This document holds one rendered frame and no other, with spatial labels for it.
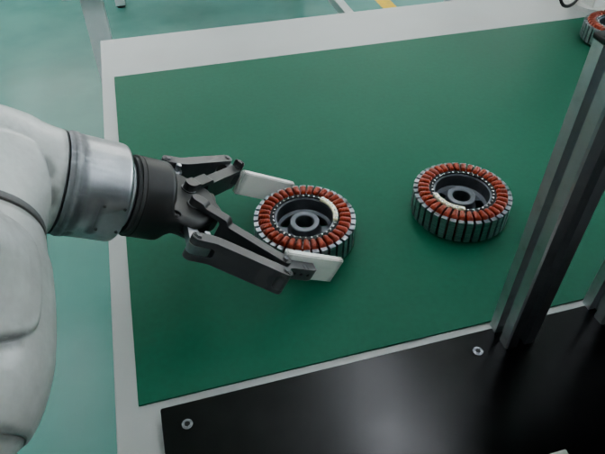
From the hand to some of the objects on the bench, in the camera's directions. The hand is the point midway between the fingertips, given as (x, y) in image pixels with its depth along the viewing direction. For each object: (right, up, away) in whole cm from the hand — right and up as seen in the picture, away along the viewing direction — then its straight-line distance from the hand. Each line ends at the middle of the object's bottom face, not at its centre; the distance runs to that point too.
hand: (302, 227), depth 63 cm
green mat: (+23, +13, +17) cm, 31 cm away
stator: (0, -1, +1) cm, 2 cm away
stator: (+18, +2, +5) cm, 19 cm away
